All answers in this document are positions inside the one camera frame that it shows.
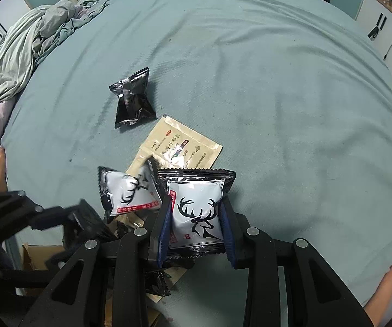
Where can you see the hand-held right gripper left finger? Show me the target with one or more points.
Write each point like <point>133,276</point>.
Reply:
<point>163,235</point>

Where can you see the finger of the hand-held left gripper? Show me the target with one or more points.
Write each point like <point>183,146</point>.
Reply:
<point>29,274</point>
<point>49,218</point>

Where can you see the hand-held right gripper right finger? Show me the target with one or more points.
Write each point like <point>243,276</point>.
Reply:
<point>224,235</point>

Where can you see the brown cardboard box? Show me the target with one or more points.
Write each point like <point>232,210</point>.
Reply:
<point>46,255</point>

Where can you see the white deer print snack packet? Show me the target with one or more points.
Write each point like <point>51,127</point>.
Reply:
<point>196,211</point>
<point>131,190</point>

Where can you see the black foil snack packet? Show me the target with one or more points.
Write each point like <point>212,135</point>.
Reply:
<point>133,98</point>
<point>156,282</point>

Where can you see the teal bed sheet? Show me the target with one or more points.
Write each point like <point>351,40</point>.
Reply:
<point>284,109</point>

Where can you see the person's right foot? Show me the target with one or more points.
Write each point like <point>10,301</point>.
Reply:
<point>386,286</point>

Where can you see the grey-green crumpled quilt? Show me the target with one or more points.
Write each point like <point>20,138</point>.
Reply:
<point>29,34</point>

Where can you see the white wardrobe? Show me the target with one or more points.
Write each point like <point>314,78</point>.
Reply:
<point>1,17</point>

